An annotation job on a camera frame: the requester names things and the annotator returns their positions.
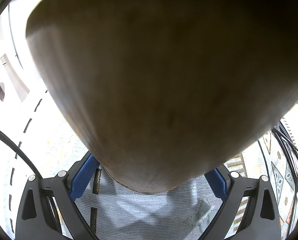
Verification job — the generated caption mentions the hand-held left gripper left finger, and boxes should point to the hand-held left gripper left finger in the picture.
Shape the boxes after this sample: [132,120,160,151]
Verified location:
[15,154,100,240]

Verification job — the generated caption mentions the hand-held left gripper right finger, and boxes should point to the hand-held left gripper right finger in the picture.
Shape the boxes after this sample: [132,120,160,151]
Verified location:
[201,164,282,240]

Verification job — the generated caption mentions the black chopstick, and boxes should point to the black chopstick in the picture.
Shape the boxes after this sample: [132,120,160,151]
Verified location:
[278,120,298,188]

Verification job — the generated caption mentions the large brown wooden bowl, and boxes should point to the large brown wooden bowl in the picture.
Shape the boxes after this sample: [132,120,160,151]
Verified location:
[26,0,298,194]

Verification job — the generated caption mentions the blue patterned tablecloth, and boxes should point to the blue patterned tablecloth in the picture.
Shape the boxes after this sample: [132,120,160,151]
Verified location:
[0,90,298,240]

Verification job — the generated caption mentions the white dining chair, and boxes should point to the white dining chair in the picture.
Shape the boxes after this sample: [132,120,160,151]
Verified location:
[0,52,30,110]

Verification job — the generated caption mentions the black cable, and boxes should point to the black cable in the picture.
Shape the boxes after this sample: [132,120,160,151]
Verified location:
[0,124,43,180]

